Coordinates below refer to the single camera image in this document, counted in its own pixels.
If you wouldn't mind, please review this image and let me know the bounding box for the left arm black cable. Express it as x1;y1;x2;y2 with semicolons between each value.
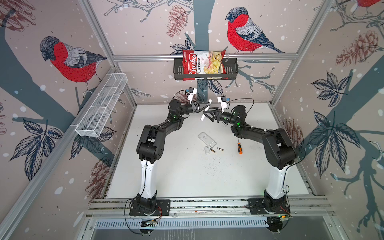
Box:
122;200;163;236

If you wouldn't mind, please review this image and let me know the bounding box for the white wire mesh shelf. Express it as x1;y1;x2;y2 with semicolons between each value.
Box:
75;73;128;138

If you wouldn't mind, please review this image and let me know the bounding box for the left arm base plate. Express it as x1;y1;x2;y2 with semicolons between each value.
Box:
129;199;171;217

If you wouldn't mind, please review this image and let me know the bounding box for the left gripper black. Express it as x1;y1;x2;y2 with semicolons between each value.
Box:
177;102;209;118

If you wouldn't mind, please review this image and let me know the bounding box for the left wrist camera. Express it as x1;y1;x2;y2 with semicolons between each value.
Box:
186;87;198;103

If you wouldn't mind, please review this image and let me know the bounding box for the black wall basket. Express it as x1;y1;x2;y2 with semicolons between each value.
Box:
174;58;239;81

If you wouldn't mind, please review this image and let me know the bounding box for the red cassava chips bag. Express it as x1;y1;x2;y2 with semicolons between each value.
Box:
183;50;226;75

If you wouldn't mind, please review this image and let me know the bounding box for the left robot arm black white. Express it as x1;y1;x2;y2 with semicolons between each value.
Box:
130;99;211;216

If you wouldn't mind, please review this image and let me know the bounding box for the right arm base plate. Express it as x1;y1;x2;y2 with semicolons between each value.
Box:
247;197;291;215

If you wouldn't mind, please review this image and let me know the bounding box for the orange black screwdriver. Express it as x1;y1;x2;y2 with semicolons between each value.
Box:
237;138;243;155

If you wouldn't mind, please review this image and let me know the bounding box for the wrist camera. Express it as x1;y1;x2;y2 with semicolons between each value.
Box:
218;96;231;112
186;87;198;103

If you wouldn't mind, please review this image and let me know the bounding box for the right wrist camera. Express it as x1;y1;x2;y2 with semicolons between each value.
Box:
218;96;231;112

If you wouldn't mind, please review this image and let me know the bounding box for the white remote control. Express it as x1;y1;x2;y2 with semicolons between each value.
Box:
198;132;217;148
201;99;212;121

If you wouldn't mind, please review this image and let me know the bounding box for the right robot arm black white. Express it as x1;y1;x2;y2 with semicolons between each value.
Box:
203;105;298;214

